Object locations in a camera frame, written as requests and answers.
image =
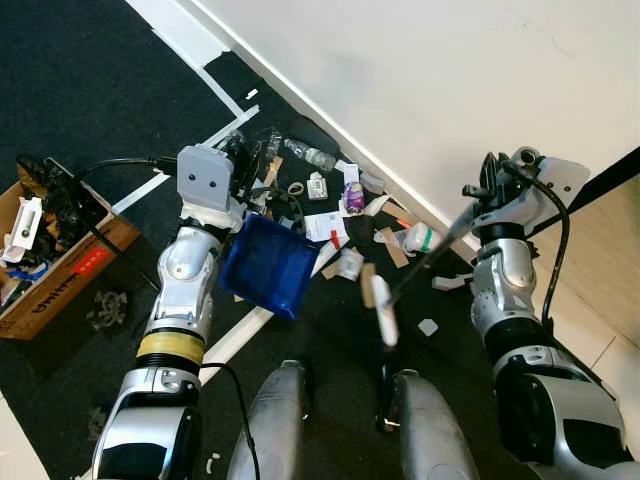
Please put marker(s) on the blue plastic dustpan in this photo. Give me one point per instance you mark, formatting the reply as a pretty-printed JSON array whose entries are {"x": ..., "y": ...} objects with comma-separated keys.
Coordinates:
[{"x": 268, "y": 265}]

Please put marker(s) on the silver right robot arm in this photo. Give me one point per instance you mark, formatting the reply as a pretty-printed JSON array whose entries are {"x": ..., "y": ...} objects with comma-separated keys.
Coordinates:
[{"x": 510, "y": 290}]

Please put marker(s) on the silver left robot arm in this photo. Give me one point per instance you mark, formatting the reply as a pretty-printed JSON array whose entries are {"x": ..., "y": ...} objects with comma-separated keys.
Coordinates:
[{"x": 188, "y": 275}]

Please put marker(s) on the clear plastic bottle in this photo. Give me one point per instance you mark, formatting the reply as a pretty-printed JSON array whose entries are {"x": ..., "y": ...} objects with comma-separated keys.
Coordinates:
[{"x": 312, "y": 155}]

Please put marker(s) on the white cup with green band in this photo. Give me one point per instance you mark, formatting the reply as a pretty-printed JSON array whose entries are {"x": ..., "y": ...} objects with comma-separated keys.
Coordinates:
[{"x": 420, "y": 238}]

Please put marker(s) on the small white square box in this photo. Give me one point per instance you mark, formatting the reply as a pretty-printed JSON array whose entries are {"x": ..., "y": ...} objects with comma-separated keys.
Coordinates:
[{"x": 318, "y": 187}]

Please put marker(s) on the white paper sheet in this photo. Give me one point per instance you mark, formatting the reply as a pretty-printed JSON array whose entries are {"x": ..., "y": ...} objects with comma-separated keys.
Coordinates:
[{"x": 325, "y": 228}]

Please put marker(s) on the purple snack packet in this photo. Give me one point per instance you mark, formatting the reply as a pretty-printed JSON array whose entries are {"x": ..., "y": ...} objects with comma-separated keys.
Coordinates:
[{"x": 353, "y": 198}]

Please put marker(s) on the black and gold bag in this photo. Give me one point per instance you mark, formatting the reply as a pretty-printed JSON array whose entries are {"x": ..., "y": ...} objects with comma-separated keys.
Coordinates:
[{"x": 60, "y": 195}]

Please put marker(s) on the brown cardboard box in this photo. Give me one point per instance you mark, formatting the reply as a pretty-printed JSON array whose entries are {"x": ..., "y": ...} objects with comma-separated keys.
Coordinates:
[{"x": 60, "y": 290}]

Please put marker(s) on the white carton with black label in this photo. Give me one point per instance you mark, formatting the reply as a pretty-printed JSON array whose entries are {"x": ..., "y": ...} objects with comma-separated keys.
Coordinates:
[{"x": 22, "y": 230}]

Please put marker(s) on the silver right robot leg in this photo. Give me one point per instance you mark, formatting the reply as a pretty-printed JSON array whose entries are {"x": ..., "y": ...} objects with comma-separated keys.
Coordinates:
[{"x": 432, "y": 430}]

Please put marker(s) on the silver robot leg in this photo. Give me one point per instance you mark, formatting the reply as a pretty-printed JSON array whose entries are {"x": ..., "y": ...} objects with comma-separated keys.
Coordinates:
[
  {"x": 272, "y": 425},
  {"x": 432, "y": 430}
]

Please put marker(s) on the silver left robot leg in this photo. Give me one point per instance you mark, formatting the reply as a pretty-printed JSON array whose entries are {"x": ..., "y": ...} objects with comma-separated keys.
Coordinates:
[{"x": 272, "y": 425}]

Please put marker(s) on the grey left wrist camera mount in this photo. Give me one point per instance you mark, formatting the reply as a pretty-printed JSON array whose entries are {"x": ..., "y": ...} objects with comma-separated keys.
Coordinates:
[{"x": 205, "y": 180}]

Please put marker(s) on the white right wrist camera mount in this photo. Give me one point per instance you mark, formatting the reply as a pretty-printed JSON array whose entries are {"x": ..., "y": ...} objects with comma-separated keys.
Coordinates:
[{"x": 555, "y": 180}]

